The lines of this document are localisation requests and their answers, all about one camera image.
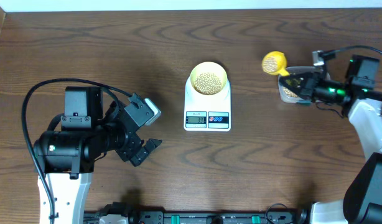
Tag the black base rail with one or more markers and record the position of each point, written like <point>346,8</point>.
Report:
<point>118,212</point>

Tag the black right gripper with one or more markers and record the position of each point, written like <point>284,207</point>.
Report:
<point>313,89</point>

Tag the clear plastic container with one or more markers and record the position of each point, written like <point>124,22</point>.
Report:
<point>293,71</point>

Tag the white digital kitchen scale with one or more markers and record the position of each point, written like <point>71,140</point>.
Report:
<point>207,112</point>

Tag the yellow measuring scoop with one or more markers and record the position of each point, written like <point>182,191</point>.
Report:
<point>275,63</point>

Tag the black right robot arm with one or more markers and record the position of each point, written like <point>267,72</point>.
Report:
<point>362,106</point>

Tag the yellow bowl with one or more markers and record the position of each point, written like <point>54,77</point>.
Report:
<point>209,67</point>

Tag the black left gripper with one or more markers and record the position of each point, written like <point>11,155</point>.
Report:
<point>130,148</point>

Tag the soybeans in container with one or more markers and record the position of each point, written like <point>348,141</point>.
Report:
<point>289,93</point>

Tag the soybeans in bowl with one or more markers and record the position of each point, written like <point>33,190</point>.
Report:
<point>208,83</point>

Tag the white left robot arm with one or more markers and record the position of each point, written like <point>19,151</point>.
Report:
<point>74,141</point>

